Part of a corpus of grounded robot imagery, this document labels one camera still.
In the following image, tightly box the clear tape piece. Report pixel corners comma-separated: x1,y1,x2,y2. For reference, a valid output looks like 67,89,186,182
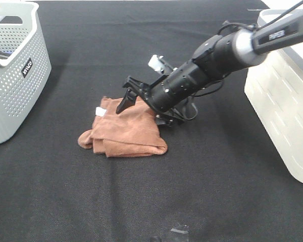
170,225,189,235

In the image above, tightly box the white storage bin grey rim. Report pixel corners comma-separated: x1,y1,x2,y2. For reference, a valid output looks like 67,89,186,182
244,9,303,186

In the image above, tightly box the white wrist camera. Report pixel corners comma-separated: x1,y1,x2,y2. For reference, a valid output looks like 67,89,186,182
148,54,164,73

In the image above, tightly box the dark item in basket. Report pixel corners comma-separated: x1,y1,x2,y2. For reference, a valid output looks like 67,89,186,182
0,51,12,59

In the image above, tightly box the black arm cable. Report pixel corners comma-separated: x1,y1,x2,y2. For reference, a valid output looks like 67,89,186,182
184,0,303,120

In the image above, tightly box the black table mat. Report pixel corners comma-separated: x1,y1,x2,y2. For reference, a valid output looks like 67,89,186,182
0,1,303,241

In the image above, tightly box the grey perforated laundry basket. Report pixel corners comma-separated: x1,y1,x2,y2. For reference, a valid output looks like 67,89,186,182
0,1,52,144

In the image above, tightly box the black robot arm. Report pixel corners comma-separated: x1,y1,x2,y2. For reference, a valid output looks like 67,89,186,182
116,9,303,125

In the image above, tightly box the brown towel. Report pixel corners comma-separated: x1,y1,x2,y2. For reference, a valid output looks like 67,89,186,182
78,96,168,157

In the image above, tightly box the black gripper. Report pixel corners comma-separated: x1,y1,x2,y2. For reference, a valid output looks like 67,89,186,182
116,60,210,127

